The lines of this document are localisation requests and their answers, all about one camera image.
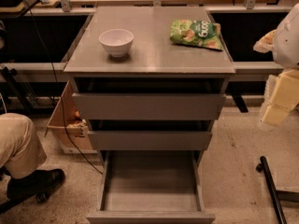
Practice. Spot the cardboard box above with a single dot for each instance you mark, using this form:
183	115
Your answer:
66	126

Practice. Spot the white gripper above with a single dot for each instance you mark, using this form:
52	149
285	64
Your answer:
288	44

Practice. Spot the person leg beige trousers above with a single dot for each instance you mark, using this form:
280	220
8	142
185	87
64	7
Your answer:
21	151

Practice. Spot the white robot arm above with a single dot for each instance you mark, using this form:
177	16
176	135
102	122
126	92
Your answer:
283	42

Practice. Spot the black shoe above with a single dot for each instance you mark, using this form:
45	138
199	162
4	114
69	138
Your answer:
37	181

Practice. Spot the green snack bag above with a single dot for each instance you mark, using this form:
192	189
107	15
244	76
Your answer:
196	33

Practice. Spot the grey drawer cabinet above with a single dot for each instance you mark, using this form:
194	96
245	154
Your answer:
152	53

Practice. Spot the grey drawer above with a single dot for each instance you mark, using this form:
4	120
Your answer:
150	187
150	134
149	98

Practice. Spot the black stand leg with wheel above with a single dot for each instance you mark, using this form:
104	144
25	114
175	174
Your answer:
276	195

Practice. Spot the grey top drawer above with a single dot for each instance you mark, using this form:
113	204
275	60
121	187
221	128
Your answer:
149	98

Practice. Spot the grey bottom drawer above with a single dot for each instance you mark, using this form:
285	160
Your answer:
150	187

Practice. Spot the black chair base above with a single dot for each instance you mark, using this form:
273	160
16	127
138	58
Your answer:
41	197

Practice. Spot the white bowl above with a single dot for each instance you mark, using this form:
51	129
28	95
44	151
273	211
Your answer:
116	42

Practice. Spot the grey middle drawer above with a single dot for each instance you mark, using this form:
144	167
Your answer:
150	134

